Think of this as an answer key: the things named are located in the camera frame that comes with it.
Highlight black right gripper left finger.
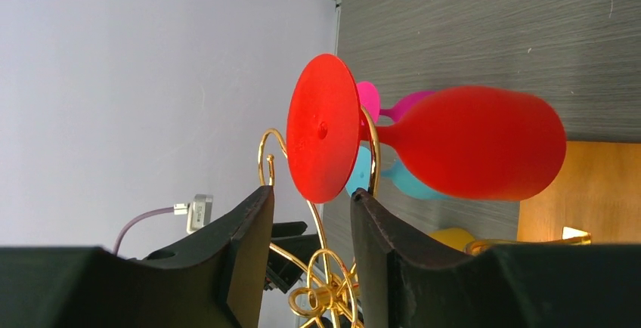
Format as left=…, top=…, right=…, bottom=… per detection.
left=1, top=186, right=274, bottom=327

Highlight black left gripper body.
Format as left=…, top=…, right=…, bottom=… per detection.
left=145, top=221, right=324, bottom=294

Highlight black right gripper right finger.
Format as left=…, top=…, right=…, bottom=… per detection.
left=351, top=189, right=640, bottom=327

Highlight red wine glass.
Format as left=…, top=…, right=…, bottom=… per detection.
left=286, top=54, right=566, bottom=203

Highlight pink wine glass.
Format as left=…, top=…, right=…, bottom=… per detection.
left=356, top=81, right=435, bottom=122

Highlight yellow wine glass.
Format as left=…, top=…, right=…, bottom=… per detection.
left=428, top=227, right=475, bottom=252

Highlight blue wine glass left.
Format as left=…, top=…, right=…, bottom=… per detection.
left=345, top=146, right=449, bottom=200

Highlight gold wire wine glass rack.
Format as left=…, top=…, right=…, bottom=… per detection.
left=258, top=106, right=593, bottom=327

